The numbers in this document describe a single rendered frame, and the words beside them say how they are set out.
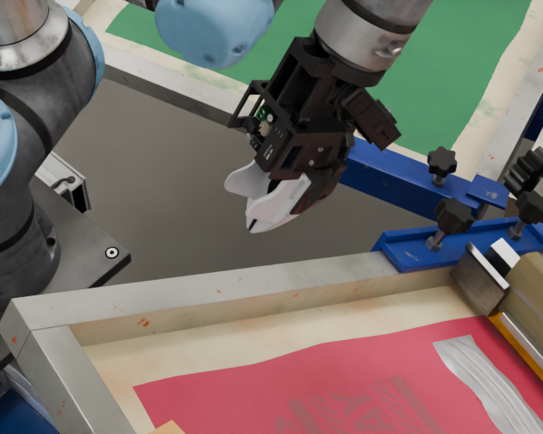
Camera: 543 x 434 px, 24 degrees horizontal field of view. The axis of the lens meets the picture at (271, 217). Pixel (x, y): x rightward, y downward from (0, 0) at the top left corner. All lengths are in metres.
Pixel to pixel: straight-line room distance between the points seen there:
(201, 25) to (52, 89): 0.48
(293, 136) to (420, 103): 0.98
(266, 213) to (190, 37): 0.26
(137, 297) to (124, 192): 1.95
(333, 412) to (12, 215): 0.40
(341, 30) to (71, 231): 0.57
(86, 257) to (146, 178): 1.66
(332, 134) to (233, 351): 0.26
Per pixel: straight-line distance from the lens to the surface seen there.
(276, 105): 1.05
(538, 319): 1.43
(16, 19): 1.32
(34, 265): 1.42
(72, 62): 1.37
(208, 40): 0.91
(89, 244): 1.48
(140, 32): 2.11
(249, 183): 1.14
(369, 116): 1.10
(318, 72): 1.02
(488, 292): 1.45
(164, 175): 3.12
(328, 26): 1.03
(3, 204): 1.33
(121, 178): 3.13
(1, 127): 1.30
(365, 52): 1.02
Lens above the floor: 2.47
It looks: 54 degrees down
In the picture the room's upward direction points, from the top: straight up
